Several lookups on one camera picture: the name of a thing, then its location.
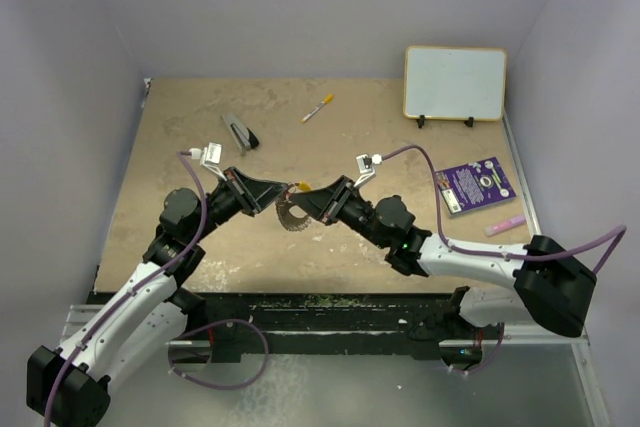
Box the small whiteboard yellow frame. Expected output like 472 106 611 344
403 46 508 124

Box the purple booklet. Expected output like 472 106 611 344
436 157 517 217

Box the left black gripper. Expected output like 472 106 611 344
188 166 287 243

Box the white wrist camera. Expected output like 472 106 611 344
199 142 223 177
354 154 383 189

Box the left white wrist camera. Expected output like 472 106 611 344
199 142 223 177

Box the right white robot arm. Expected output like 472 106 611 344
288 176 597 338

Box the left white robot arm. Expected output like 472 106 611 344
26 167 288 426

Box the pink eraser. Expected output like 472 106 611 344
484 215 527 237

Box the white yellow marker pen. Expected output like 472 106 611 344
301 94 334 124

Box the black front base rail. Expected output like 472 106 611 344
170 288 501 366

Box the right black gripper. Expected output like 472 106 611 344
289 176 388 249

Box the silver black stapler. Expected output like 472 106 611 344
221 113 260 155

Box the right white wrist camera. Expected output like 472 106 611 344
354 154 383 189

